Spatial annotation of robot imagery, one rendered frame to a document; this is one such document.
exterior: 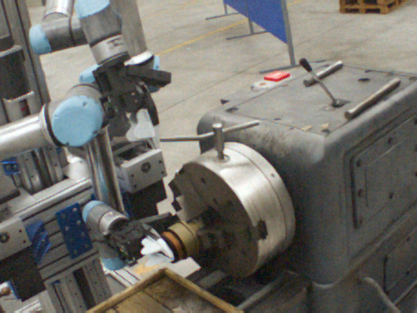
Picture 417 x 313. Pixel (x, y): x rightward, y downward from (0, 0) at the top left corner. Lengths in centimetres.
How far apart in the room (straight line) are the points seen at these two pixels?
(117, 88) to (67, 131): 22
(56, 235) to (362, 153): 96
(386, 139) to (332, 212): 27
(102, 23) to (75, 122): 27
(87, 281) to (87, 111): 89
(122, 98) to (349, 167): 58
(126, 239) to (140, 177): 43
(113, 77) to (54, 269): 83
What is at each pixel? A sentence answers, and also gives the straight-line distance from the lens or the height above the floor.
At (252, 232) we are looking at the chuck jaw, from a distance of 124.
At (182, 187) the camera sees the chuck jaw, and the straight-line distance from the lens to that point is 133.
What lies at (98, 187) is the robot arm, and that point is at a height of 113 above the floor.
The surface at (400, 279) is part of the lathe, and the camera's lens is 180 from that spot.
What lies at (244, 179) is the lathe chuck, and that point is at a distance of 124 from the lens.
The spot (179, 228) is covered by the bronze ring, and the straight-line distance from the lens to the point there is 128.
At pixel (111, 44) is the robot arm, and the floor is 156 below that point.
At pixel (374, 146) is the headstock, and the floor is 116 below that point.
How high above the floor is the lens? 177
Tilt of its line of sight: 24 degrees down
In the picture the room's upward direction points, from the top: 11 degrees counter-clockwise
